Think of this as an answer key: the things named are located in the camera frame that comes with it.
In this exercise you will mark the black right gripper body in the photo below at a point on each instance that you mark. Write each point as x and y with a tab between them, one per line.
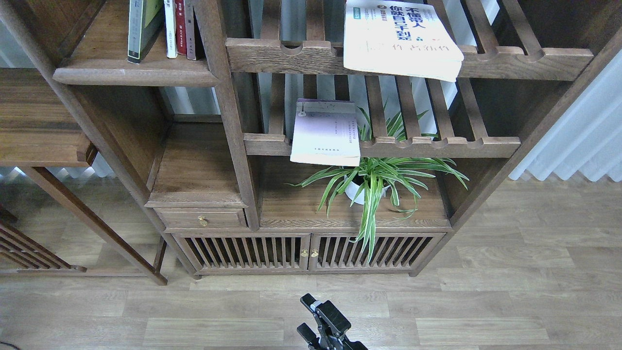
330	342

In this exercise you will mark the large white book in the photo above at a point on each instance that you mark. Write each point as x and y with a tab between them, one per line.
399	38

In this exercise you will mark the red upright book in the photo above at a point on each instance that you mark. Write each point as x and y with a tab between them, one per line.
180	31

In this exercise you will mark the white curtain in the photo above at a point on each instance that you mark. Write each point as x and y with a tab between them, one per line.
587	138

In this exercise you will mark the dark wooden bookshelf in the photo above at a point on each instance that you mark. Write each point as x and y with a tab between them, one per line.
208	137

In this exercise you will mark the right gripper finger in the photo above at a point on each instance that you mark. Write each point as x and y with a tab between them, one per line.
308	335
328	318

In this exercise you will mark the pale purple book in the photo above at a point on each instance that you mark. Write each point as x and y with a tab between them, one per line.
326	133

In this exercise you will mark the white upright book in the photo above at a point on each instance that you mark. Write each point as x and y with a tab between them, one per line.
170	28

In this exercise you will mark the grey upright book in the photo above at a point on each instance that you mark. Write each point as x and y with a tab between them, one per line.
190	30

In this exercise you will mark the yellow and grey book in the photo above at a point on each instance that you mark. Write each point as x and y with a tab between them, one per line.
146	17

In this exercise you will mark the green spider plant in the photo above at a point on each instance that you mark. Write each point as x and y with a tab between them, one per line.
407	172

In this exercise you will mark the white plant pot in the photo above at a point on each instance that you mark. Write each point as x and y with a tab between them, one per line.
355	190

